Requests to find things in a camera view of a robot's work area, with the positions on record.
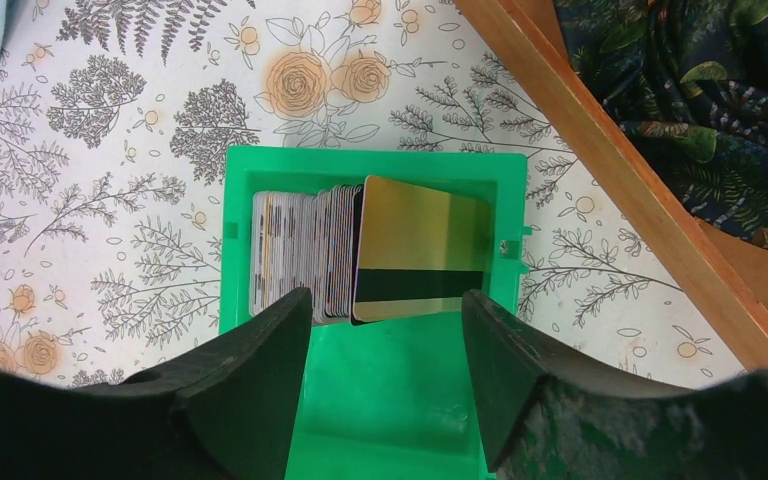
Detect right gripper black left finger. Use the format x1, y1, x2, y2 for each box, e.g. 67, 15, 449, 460
0, 288, 312, 479

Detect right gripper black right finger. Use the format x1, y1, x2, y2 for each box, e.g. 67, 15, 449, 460
461, 290, 768, 479

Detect silver credit card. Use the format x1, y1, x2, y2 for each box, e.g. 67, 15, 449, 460
248, 184, 364, 326

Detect yellow black credit card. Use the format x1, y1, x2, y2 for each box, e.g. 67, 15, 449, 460
350, 175, 493, 325

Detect green plastic basket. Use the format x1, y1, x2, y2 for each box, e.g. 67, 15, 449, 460
219, 146, 528, 479

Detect orange compartment tray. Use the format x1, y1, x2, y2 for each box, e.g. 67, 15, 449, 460
458, 0, 768, 369

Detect floral table mat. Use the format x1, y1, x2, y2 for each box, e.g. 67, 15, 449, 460
0, 1, 743, 387

